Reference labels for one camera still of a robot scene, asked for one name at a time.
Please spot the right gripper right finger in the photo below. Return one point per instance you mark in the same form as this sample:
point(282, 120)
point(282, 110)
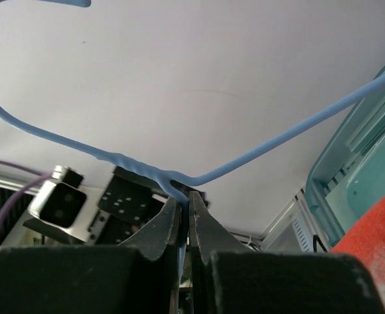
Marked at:
point(228, 277)

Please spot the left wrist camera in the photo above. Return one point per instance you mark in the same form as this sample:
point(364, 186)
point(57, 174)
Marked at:
point(63, 208)

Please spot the orange white trousers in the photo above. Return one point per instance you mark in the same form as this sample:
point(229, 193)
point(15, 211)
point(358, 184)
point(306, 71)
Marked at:
point(365, 240)

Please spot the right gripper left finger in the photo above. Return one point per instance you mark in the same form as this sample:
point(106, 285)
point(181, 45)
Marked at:
point(140, 275)

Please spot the aluminium frame left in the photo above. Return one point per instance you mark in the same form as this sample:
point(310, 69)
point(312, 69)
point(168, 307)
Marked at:
point(294, 230)

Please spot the teal plastic tray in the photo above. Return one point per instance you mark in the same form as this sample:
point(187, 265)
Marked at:
point(349, 176)

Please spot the light blue hanger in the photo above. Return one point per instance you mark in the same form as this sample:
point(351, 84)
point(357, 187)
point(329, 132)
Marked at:
point(189, 86)

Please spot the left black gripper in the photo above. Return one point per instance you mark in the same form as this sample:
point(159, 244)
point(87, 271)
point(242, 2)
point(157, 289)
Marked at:
point(127, 204)

